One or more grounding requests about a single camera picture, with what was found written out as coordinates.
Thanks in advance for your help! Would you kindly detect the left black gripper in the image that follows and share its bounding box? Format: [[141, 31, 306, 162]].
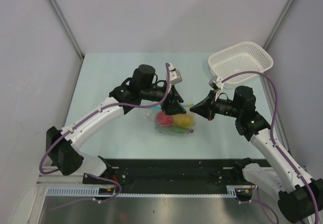
[[140, 82, 186, 116]]

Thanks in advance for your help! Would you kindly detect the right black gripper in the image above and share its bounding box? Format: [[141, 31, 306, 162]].
[[190, 89, 242, 121]]

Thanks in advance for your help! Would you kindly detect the clear zip top bag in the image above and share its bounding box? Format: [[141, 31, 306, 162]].
[[145, 103, 196, 134]]

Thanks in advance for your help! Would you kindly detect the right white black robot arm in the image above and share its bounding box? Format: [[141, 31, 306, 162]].
[[190, 86, 322, 223]]

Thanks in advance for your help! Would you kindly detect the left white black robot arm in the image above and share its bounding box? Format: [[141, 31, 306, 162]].
[[44, 63, 186, 184]]

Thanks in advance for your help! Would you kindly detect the yellow fake fruit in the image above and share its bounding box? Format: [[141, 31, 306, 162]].
[[173, 114, 194, 129]]

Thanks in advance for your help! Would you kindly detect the red fake tomato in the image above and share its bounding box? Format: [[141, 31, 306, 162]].
[[155, 111, 173, 127]]

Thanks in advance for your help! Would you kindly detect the green fake vegetable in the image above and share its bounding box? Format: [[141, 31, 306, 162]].
[[156, 126, 190, 135]]

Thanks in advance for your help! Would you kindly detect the white perforated plastic basket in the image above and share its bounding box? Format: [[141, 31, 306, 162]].
[[208, 41, 274, 79]]

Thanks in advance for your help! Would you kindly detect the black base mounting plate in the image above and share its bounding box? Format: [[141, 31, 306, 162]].
[[82, 159, 254, 192]]

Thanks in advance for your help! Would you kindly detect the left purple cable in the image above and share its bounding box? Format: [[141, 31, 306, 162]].
[[39, 62, 171, 175]]

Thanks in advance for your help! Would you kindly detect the purple cable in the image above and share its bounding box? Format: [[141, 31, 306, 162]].
[[217, 71, 321, 224], [39, 62, 171, 175]]

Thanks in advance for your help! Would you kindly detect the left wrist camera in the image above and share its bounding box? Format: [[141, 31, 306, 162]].
[[168, 63, 183, 85]]

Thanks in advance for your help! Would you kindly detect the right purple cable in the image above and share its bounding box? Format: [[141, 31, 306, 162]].
[[217, 71, 321, 224]]

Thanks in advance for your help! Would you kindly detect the white slotted cable duct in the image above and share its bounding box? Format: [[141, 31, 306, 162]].
[[46, 186, 252, 198]]

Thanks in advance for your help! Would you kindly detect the right aluminium frame post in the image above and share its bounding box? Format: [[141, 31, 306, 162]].
[[262, 0, 297, 50]]

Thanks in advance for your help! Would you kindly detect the aluminium frame post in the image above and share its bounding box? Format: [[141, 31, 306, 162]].
[[46, 0, 85, 61], [262, 0, 297, 50]]

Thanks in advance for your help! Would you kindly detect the left aluminium frame post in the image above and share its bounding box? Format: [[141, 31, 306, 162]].
[[46, 0, 85, 61]]

